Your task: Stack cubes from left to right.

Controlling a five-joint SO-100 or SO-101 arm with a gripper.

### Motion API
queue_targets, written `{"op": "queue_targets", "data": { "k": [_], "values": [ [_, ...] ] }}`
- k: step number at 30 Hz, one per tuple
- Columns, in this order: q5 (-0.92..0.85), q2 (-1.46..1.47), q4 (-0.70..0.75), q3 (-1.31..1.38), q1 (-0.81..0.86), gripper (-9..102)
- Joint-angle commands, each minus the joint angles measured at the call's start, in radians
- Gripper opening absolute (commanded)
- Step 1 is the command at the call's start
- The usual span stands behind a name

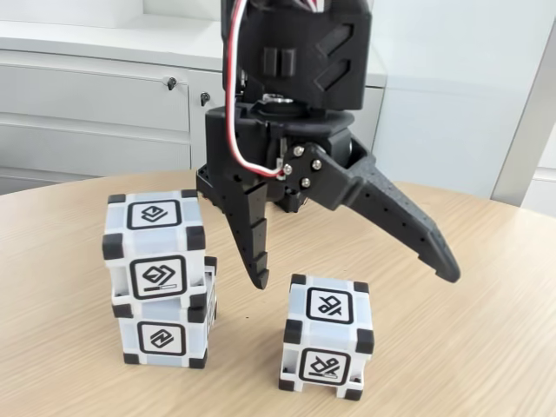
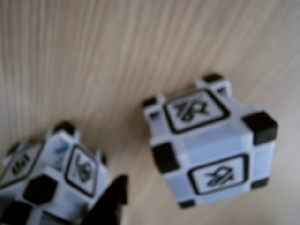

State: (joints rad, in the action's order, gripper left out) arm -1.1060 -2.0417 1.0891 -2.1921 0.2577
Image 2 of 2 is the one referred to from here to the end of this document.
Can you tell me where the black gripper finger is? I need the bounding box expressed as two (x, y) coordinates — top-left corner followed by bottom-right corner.
(86, 174), (129, 225)

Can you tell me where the white cube with layered symbol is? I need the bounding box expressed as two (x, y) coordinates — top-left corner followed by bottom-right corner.
(0, 120), (109, 225)

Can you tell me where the white cube with crossed symbol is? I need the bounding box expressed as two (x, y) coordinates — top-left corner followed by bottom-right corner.
(142, 73), (279, 209)

